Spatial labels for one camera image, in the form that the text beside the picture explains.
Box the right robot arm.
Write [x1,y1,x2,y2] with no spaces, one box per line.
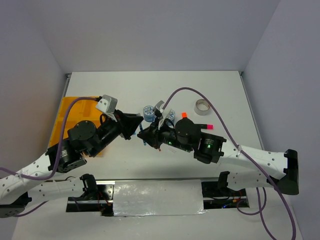
[137,117,299,196]

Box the blue round jar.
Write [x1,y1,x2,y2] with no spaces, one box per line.
[142,105,156,123]
[167,110,176,123]

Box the orange capped black highlighter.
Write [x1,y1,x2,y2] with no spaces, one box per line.
[181,112,188,119]

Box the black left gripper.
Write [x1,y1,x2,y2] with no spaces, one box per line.
[89,109,145,158]

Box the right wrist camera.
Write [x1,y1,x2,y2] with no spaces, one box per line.
[153,100,174,130]

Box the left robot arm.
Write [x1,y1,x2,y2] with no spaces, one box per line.
[0,110,143,218]

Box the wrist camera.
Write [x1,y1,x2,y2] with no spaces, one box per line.
[153,100,174,130]
[95,94,118,115]

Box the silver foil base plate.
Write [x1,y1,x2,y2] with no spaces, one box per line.
[113,179,205,217]

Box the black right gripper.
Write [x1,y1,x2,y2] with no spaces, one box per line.
[137,116,193,152]

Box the yellow compartment tray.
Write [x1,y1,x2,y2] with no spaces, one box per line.
[48,96,102,147]

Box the white tape roll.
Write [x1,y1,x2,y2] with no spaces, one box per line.
[194,99,211,116]

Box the clear plastic pen cap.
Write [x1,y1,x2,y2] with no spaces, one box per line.
[168,147,176,153]

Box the blue gel pen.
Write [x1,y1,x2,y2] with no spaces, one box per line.
[138,121,148,147]

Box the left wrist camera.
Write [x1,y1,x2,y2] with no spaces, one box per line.
[95,94,118,115]

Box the pink capped black highlighter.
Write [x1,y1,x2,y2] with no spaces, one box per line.
[195,124,214,130]

